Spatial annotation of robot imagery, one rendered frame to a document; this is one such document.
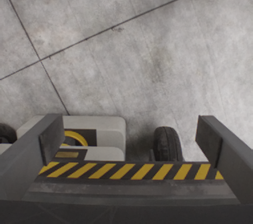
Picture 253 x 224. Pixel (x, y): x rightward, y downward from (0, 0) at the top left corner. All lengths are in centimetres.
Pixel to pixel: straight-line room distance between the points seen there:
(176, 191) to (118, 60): 36
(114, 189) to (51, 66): 40
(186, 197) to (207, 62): 38
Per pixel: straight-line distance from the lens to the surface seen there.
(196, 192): 27
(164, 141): 44
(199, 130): 17
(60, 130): 17
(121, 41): 50
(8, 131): 63
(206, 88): 56
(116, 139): 43
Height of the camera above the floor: 50
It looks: 73 degrees down
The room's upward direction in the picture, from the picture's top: 177 degrees counter-clockwise
